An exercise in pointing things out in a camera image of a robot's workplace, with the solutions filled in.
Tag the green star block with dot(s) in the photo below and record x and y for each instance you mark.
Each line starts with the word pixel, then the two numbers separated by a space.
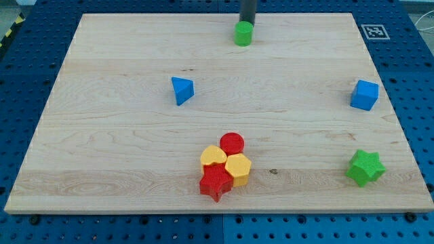
pixel 365 167

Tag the white fiducial marker tag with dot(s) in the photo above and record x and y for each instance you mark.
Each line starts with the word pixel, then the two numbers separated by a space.
pixel 375 32

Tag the blue cube block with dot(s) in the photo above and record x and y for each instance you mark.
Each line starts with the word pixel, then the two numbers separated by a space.
pixel 364 95

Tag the wooden board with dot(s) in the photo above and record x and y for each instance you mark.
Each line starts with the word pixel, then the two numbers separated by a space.
pixel 112 140

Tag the yellow heart block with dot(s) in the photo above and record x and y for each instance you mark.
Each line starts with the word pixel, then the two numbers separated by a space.
pixel 212 155

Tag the yellow black hazard tape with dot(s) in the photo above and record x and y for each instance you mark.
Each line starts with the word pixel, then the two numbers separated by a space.
pixel 12 31

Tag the blue triangle block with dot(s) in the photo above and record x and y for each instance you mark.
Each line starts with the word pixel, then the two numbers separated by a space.
pixel 183 89

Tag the yellow pentagon block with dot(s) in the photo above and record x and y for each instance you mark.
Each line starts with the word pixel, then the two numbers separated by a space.
pixel 238 166

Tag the red star block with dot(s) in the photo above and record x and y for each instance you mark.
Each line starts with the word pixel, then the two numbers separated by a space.
pixel 215 181

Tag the red cylinder block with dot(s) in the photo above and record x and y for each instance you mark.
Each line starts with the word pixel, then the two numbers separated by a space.
pixel 232 143

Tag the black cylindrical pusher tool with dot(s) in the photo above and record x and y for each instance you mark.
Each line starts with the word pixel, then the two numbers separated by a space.
pixel 247 11

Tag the green cylinder block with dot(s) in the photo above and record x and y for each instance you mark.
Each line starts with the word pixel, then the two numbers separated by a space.
pixel 243 33

